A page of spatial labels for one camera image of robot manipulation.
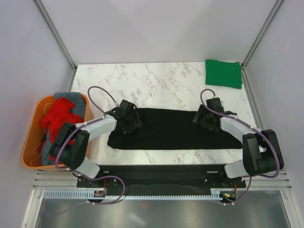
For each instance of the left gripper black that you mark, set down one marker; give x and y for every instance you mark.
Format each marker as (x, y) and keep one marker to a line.
(136, 122)

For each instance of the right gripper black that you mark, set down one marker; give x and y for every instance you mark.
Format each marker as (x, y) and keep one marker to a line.
(202, 110)

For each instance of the black t shirt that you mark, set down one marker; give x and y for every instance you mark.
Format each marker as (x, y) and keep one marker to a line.
(165, 129)

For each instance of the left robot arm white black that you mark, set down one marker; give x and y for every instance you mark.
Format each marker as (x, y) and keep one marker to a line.
(71, 143)

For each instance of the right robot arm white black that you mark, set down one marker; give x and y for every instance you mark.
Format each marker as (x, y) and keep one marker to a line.
(261, 153)

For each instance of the folded green t shirt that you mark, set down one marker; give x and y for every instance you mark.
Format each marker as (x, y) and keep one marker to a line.
(227, 74)

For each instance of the grey t shirt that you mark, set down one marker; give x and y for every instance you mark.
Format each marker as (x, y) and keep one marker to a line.
(76, 99)

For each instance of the red t shirt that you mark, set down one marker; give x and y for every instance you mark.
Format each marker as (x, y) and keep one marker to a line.
(59, 118)

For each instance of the orange plastic basket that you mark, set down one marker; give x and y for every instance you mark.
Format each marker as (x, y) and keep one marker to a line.
(49, 116)

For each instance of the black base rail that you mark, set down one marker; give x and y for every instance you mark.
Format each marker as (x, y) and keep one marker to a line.
(162, 180)

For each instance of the white slotted cable duct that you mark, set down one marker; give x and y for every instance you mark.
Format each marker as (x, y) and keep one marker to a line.
(94, 195)

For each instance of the left aluminium frame post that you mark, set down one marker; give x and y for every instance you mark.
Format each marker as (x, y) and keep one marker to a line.
(54, 32)

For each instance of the aluminium frame post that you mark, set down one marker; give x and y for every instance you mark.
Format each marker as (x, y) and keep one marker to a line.
(267, 23)
(54, 32)

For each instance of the right aluminium frame post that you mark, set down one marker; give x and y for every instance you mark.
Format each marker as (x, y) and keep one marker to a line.
(267, 23)

